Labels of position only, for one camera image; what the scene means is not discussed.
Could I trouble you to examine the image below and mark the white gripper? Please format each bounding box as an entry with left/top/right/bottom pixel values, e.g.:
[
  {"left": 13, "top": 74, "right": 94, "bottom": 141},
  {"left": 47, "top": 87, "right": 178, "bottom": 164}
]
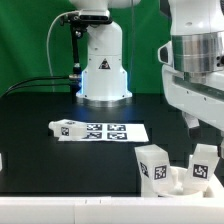
[{"left": 158, "top": 41, "right": 224, "bottom": 159}]

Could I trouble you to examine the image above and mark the white round stool seat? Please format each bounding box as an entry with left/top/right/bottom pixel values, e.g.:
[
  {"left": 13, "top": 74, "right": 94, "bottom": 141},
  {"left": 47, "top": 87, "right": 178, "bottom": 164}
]
[{"left": 158, "top": 166, "right": 217, "bottom": 199}]

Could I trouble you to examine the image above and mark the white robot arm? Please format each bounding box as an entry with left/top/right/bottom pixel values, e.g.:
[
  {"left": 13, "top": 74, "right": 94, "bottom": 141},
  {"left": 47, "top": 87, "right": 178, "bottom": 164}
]
[{"left": 69, "top": 0, "right": 224, "bottom": 157}]

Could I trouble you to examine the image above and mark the white marker sheet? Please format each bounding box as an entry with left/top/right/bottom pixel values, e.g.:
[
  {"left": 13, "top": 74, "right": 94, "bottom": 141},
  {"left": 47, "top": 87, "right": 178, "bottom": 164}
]
[{"left": 59, "top": 123, "right": 149, "bottom": 142}]

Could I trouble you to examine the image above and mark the white L-shaped fence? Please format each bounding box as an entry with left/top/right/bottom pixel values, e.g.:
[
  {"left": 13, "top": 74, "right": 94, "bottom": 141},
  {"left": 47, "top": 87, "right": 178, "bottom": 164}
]
[{"left": 0, "top": 154, "right": 224, "bottom": 224}]

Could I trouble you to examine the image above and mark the black camera stand pole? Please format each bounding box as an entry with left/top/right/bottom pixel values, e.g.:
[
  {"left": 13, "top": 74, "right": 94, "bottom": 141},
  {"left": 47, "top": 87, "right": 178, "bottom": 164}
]
[{"left": 70, "top": 26, "right": 82, "bottom": 101}]

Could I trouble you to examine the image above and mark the black cable lower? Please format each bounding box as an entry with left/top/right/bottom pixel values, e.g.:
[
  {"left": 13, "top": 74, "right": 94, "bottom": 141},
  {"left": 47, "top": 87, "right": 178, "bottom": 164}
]
[{"left": 0, "top": 83, "right": 82, "bottom": 100}]

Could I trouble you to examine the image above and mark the black cable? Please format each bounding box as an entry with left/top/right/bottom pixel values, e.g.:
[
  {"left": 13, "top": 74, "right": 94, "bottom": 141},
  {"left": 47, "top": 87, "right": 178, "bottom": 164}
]
[
  {"left": 0, "top": 83, "right": 82, "bottom": 100},
  {"left": 6, "top": 76, "right": 82, "bottom": 93}
]

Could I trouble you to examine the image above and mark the black cable upper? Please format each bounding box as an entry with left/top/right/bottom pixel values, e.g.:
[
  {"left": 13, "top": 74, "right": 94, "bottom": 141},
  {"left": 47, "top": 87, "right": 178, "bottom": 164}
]
[{"left": 6, "top": 76, "right": 82, "bottom": 93}]

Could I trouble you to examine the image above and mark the black camera on stand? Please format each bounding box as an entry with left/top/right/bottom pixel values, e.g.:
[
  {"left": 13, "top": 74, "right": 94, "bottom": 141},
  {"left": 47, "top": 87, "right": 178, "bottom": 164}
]
[{"left": 60, "top": 9, "right": 112, "bottom": 25}]

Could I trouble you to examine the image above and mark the grey camera cable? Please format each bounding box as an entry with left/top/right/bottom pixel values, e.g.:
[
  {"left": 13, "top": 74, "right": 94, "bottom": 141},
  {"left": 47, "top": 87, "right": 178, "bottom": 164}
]
[{"left": 45, "top": 11, "right": 80, "bottom": 94}]

